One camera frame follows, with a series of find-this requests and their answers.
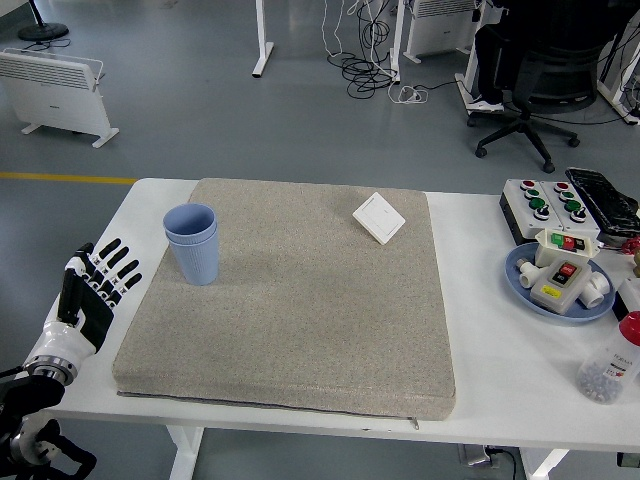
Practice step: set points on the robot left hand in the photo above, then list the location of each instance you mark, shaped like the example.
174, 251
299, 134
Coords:
85, 310

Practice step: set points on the blue ribbed plastic cup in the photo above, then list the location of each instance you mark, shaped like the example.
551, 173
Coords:
190, 220
197, 265

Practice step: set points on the white push-button control box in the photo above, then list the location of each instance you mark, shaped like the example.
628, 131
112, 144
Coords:
587, 225
520, 210

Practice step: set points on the large white panel heater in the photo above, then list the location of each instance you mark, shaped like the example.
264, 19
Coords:
50, 100

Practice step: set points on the grey-brown cushion mat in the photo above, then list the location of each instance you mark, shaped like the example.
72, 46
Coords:
325, 310

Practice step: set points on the black fan stand base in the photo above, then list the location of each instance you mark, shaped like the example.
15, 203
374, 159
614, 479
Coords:
42, 32

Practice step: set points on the white desk leg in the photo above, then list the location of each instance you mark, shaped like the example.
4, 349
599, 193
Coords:
261, 35
397, 40

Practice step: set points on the white table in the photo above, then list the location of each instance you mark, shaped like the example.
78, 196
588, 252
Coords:
480, 350

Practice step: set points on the grey desk control box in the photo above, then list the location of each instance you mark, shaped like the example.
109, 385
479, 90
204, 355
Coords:
472, 455

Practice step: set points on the blue plate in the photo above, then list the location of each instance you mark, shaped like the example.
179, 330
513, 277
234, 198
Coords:
520, 297

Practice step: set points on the white pipe fitting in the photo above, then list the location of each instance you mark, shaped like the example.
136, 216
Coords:
597, 292
527, 277

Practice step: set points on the white desk foot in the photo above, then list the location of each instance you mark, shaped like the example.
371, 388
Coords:
467, 85

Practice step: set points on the clear bottle with red cap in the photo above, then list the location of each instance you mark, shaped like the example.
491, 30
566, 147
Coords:
605, 360

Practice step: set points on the black flat handheld device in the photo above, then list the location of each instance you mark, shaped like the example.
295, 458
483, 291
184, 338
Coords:
600, 195

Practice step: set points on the black office chair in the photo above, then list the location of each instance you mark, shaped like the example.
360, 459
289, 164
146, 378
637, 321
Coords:
555, 70

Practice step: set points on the person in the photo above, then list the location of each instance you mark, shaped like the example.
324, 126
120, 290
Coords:
550, 20

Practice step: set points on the brass fitting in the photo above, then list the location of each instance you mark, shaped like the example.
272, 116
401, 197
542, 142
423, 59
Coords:
636, 265

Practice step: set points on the white wall switch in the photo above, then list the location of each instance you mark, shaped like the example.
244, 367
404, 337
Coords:
378, 217

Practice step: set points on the white green-red switch box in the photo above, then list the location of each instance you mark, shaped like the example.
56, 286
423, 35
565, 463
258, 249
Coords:
545, 252

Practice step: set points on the grey red-button switch box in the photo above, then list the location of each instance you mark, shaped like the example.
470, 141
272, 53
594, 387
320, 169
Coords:
567, 295

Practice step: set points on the white desk frame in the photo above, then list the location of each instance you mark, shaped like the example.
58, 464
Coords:
607, 90

